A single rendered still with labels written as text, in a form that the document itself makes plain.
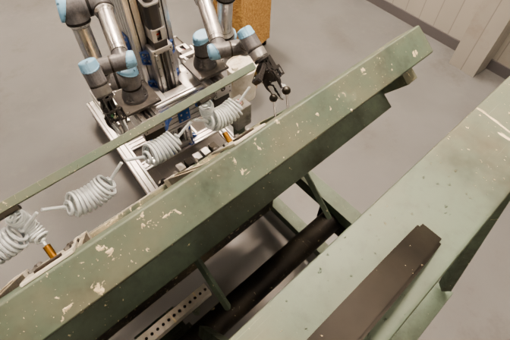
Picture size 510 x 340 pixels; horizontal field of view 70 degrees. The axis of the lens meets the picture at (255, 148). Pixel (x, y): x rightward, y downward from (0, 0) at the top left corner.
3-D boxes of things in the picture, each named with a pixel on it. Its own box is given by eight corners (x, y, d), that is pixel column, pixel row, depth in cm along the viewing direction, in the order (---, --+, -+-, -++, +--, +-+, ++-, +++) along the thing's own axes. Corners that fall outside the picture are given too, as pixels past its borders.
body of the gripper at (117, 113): (111, 127, 152) (98, 101, 146) (107, 122, 158) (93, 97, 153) (128, 118, 155) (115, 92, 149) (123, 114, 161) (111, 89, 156)
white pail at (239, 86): (247, 79, 381) (246, 41, 344) (264, 95, 367) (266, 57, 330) (221, 91, 369) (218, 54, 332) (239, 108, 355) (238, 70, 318)
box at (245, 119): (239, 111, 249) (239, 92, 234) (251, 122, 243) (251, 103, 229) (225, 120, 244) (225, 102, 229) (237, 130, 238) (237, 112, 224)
